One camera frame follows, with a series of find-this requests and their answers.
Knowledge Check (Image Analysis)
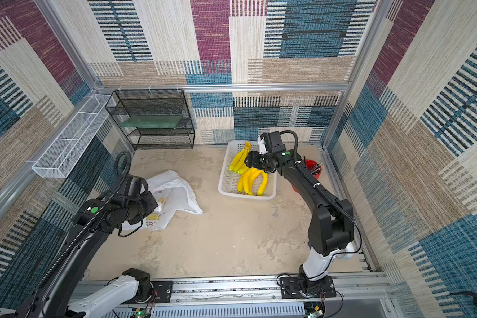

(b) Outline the white plastic bag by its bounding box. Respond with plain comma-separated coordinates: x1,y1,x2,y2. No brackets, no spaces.
122,170,203,231

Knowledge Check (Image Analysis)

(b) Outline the white perforated plastic basket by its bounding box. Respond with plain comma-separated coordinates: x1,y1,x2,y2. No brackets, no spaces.
218,140,278,201

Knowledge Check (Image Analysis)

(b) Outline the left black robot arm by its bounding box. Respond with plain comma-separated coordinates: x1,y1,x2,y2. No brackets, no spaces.
10,151,158,317

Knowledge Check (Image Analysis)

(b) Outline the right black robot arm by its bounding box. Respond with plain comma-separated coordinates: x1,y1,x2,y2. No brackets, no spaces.
245,131,362,299

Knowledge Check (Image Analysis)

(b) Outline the red pen cup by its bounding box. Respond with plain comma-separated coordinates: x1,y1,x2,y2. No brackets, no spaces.
302,158,322,180

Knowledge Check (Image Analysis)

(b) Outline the green board on shelf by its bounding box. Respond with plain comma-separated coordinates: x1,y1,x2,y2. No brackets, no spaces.
120,115,182,129

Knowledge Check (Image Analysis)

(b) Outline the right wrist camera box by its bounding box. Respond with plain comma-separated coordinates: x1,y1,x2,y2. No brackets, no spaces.
258,133,272,156

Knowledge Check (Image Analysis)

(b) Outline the black wire shelf rack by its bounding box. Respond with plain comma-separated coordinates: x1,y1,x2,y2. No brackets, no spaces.
105,89,196,151

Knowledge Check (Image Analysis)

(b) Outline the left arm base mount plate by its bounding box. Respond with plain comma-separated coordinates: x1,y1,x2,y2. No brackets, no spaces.
123,280,174,306

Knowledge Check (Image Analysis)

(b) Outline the white wire mesh basket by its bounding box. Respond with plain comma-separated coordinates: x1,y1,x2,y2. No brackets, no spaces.
32,94,110,178

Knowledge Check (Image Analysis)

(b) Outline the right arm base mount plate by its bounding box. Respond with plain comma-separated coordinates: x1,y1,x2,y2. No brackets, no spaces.
276,274,337,300

